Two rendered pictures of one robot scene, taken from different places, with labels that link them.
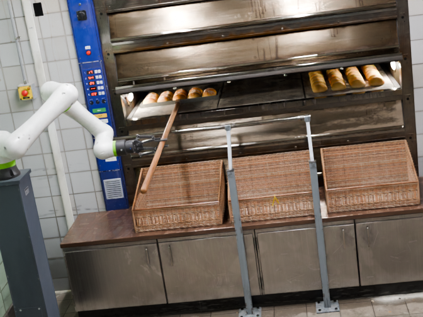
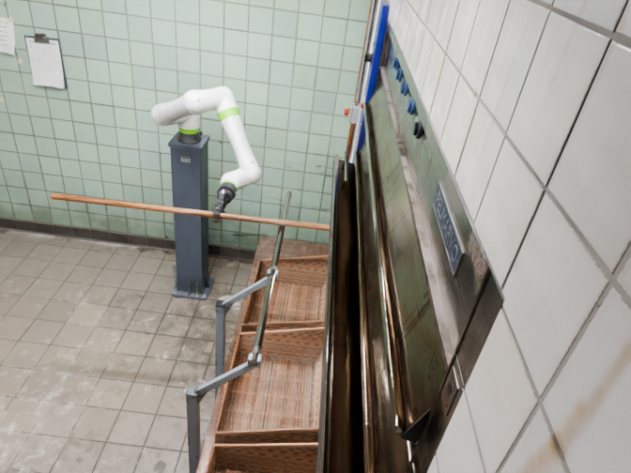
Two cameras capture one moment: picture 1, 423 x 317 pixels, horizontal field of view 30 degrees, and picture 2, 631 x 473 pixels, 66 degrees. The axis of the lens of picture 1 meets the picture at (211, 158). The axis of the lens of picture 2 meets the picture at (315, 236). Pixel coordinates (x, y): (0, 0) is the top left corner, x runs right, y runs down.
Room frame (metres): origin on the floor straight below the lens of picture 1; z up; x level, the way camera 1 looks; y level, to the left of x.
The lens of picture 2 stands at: (4.57, -1.75, 2.45)
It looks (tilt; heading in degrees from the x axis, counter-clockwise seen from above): 34 degrees down; 82
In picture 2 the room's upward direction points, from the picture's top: 8 degrees clockwise
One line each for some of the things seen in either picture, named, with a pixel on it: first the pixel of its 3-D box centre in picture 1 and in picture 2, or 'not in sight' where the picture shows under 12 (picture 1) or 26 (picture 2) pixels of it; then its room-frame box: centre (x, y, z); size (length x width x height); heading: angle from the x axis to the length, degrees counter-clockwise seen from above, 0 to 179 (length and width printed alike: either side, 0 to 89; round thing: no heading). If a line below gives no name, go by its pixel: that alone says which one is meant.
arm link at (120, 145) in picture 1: (122, 147); (227, 192); (4.39, 0.50, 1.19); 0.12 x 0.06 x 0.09; 174
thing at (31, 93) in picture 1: (26, 91); (354, 113); (5.10, 1.13, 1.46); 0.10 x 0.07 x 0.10; 84
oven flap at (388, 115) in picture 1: (264, 128); not in sight; (4.98, -0.37, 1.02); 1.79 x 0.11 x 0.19; 84
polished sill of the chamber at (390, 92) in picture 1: (261, 107); not in sight; (5.00, -0.37, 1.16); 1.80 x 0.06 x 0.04; 84
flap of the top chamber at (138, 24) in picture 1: (249, 9); (392, 171); (4.98, -0.37, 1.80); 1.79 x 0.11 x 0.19; 84
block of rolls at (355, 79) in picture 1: (344, 76); not in sight; (5.35, -0.99, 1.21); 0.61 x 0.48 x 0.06; 174
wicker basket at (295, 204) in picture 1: (272, 185); (281, 385); (4.71, -0.36, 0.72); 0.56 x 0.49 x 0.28; 84
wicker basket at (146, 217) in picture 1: (180, 194); (294, 297); (4.78, 0.23, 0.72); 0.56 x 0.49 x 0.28; 83
